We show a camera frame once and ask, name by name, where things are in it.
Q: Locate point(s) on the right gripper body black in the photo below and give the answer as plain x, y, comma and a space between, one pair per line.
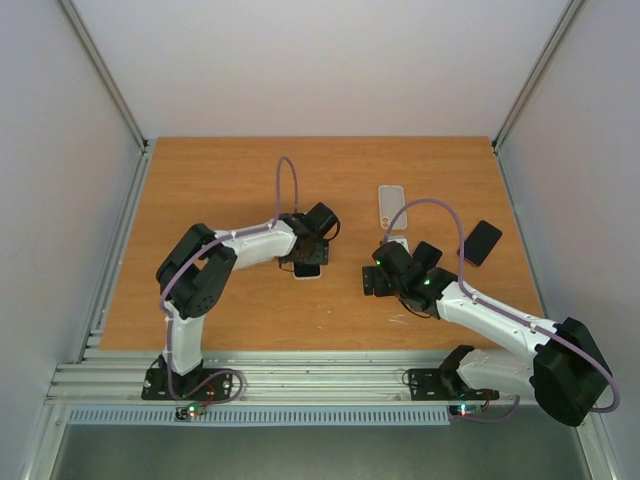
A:
377, 280

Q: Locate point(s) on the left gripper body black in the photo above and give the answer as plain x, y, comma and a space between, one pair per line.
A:
319, 256

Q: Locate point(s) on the black phone dark edge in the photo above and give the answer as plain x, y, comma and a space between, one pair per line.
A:
303, 271

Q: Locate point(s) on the black phone silver edge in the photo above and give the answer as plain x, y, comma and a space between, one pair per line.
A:
427, 255

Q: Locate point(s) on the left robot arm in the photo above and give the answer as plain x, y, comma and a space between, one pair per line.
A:
193, 276

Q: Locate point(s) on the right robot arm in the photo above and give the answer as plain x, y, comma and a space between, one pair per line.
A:
557, 364

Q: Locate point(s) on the white phone case far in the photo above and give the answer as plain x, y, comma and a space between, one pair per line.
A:
391, 198

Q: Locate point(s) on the black phone pink edge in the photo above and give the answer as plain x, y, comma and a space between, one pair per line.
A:
479, 244

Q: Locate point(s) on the right controller board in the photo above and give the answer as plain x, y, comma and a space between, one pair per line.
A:
465, 410

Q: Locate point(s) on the controller board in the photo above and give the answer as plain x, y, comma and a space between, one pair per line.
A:
465, 410
190, 411

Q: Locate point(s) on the left controller board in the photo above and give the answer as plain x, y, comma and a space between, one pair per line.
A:
190, 411

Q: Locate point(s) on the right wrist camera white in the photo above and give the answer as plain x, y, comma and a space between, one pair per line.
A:
400, 242

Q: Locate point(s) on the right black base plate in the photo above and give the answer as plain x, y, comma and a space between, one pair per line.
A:
434, 384

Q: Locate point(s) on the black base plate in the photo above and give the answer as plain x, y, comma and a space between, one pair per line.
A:
434, 384
200, 385

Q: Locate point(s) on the slotted grey cable duct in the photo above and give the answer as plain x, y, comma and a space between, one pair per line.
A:
261, 416

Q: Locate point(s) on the aluminium corner post left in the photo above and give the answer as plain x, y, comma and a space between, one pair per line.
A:
78, 26

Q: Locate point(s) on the aluminium corner post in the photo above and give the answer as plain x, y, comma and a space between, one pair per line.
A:
550, 49
78, 26

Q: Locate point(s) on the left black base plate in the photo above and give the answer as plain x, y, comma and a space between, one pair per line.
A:
200, 385

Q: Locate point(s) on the aluminium rail frame front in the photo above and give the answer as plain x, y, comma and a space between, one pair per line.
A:
271, 377

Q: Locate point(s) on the aluminium corner post right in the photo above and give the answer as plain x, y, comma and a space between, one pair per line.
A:
550, 49

